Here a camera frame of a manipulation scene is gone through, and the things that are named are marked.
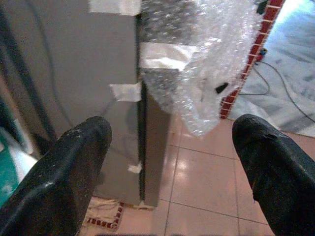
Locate grey fridge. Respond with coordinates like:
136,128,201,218
0,0,143,207

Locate grey fridge door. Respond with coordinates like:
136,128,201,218
139,0,173,209

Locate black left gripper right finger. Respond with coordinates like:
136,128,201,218
232,113,315,236

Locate clear bubble wrap sheet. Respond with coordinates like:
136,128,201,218
140,0,262,138

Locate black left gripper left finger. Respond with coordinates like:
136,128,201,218
0,116,113,236

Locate teal plastic object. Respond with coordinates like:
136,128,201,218
0,127,37,208

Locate thin floor cable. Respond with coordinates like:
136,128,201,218
240,60,315,123

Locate beige red-trimmed floor mat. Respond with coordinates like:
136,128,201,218
83,198,125,231

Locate red tiled step riser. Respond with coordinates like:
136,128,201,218
220,0,284,120

